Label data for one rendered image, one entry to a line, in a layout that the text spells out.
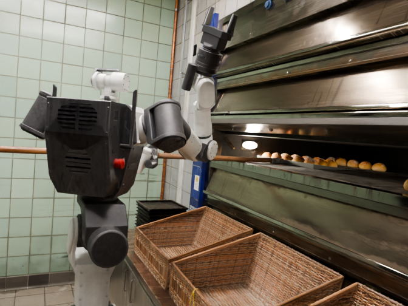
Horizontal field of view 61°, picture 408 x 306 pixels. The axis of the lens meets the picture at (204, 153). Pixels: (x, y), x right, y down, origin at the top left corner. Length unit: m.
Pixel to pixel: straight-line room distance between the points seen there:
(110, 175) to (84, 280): 0.42
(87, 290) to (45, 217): 1.80
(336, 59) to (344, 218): 0.63
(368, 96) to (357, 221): 0.46
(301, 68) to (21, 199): 2.28
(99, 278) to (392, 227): 1.01
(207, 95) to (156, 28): 2.02
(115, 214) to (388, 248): 0.90
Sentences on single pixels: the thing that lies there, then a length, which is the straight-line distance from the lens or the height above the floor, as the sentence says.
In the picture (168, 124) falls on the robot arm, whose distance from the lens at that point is 1.09.
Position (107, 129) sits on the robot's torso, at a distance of 1.01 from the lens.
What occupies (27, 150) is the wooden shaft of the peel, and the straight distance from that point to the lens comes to 1.72.
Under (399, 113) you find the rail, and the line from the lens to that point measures 1.13.
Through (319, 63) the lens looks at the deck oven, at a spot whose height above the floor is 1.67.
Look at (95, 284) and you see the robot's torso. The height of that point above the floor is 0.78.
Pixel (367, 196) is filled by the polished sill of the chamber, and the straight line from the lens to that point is 1.36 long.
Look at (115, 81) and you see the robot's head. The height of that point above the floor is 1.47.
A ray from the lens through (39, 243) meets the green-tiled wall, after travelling 3.12.
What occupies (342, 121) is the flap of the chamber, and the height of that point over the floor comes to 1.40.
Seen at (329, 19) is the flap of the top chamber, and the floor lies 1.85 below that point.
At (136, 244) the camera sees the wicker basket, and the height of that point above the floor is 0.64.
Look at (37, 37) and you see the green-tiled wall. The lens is 3.04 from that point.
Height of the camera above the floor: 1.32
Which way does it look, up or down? 3 degrees down
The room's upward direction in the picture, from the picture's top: 5 degrees clockwise
